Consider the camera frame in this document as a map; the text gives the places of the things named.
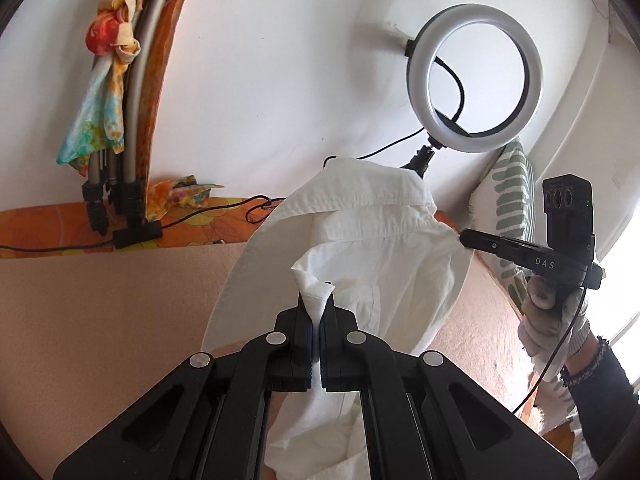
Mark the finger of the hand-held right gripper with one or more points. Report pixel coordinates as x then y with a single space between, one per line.
492 245

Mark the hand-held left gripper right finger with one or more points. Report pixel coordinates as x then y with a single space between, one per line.
331 350

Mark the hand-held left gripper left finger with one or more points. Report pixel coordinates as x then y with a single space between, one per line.
305 350

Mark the white shirt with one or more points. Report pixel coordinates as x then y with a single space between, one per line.
380 240

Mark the person's right forearm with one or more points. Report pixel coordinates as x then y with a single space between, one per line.
605 400

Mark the person's right hand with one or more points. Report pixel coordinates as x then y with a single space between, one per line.
545 335

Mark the green striped pillow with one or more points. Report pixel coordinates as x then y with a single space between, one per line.
510 195

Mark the orange patterned cloth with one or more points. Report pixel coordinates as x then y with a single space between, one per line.
175 195

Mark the orange patterned bedsheet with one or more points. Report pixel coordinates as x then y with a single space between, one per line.
50 230

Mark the silver folded tripod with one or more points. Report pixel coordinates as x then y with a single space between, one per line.
132 125

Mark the colourful scarf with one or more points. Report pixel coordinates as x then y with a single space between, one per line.
100 110

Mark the wooden board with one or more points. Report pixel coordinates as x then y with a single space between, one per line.
170 60

